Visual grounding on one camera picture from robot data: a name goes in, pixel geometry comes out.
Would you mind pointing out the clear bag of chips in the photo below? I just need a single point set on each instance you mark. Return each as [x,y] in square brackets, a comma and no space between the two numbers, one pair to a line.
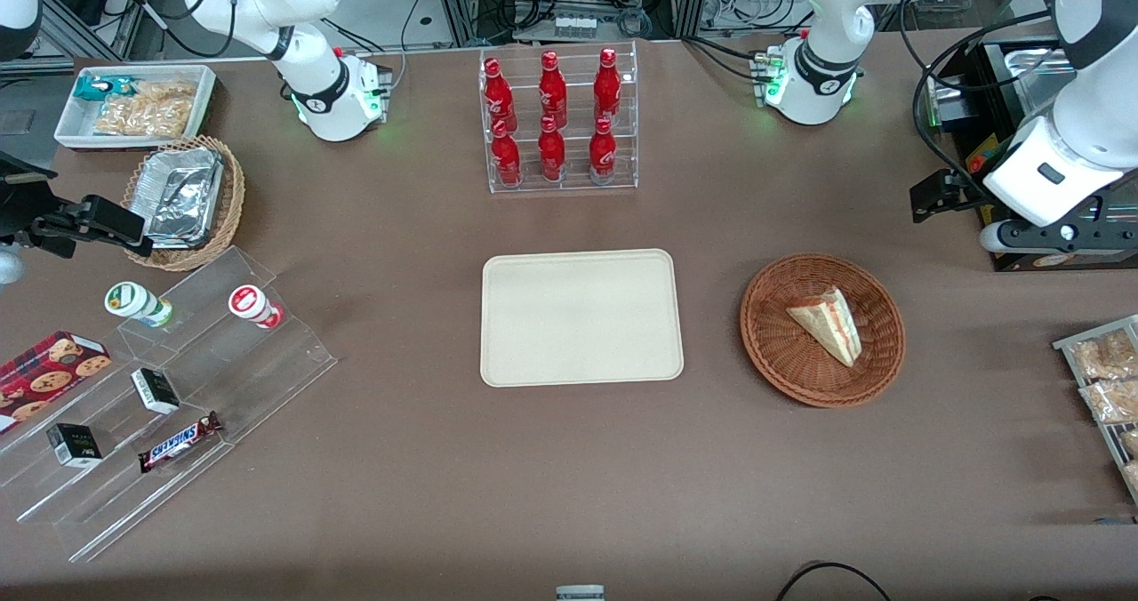
[147,110]

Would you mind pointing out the clear acrylic stepped stand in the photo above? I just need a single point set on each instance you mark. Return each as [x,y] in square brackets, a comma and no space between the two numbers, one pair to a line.
[222,379]

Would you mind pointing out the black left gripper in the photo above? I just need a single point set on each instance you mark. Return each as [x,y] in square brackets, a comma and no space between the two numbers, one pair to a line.
[962,186]

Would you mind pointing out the light oval wicker basket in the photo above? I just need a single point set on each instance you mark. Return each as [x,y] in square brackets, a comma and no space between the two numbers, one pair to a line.
[229,201]

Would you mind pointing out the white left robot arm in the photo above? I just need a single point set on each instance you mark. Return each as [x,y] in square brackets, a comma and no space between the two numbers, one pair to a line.
[822,59]

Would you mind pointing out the steel warmer pan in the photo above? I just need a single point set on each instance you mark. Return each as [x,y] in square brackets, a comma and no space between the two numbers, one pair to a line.
[1031,68]

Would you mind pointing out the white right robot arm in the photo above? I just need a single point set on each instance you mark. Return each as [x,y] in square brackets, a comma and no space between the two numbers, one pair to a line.
[311,68]

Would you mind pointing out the triangle sandwich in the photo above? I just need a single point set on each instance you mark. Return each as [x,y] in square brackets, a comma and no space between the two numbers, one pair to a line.
[831,325]

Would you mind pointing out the white rectangular bin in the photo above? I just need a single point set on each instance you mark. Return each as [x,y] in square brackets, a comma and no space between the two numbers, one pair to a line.
[71,130]

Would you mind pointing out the red cookie box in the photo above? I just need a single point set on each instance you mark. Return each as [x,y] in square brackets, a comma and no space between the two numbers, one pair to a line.
[49,374]

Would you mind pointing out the beige plastic tray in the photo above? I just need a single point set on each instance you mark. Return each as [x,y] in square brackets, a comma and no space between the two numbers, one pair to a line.
[578,316]

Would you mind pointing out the clear acrylic bottle rack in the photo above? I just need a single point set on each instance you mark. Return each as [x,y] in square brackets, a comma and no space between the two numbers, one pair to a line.
[560,183]

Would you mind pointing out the clear bag of crackers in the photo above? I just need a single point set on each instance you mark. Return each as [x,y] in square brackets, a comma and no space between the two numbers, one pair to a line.
[1111,401]
[1107,356]
[1131,441]
[1133,476]

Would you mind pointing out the teal snack packet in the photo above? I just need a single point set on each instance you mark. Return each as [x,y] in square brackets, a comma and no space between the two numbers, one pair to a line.
[98,87]

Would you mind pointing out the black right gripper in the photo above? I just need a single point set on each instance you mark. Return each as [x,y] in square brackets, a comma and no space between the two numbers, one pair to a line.
[20,212]

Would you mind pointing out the red cola bottle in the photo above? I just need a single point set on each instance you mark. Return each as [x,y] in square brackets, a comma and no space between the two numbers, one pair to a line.
[607,85]
[507,158]
[551,155]
[602,156]
[498,94]
[552,90]

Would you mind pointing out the small black box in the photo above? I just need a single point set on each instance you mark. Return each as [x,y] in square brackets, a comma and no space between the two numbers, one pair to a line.
[156,390]
[74,445]

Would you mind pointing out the grey device at table edge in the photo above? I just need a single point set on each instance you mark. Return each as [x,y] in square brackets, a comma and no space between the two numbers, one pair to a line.
[580,593]

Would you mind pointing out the green lid yogurt cup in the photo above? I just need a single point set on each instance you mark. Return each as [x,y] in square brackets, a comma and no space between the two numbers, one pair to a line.
[133,301]

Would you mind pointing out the white power strip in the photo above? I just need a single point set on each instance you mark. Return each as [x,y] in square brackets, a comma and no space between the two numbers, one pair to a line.
[575,26]

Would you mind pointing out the brown round wicker basket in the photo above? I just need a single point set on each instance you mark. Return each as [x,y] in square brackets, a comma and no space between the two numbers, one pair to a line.
[782,352]

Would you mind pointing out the aluminium foil container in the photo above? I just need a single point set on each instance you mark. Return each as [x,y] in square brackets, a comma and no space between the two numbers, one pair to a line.
[182,205]
[178,158]

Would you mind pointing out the red lid yogurt cup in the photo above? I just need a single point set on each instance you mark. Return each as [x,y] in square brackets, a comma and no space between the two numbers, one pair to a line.
[252,304]

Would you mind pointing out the Snickers chocolate bar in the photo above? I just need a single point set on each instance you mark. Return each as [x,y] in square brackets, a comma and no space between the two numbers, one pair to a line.
[178,443]

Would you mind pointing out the black food warmer appliance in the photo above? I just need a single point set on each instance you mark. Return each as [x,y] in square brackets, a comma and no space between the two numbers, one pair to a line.
[965,139]

